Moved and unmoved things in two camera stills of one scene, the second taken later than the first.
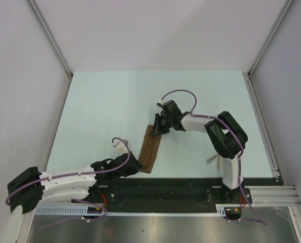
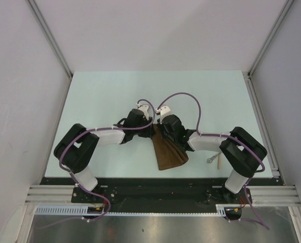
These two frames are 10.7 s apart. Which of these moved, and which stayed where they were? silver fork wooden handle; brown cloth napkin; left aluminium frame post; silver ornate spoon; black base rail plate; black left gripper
Moved: brown cloth napkin; black left gripper
Stayed: black base rail plate; silver fork wooden handle; silver ornate spoon; left aluminium frame post
